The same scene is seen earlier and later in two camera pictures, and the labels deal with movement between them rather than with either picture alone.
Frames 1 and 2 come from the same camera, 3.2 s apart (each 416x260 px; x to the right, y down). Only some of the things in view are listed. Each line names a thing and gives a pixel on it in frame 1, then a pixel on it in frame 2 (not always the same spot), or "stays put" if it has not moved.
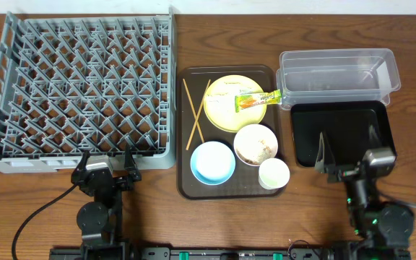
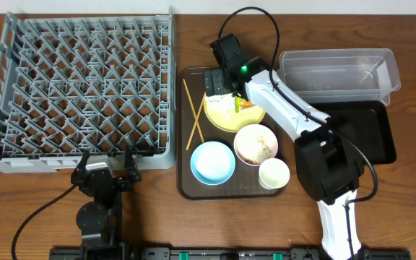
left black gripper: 120,181 stays put
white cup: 273,173 stays put
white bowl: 253,143 stays put
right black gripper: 325,164 to 209,83
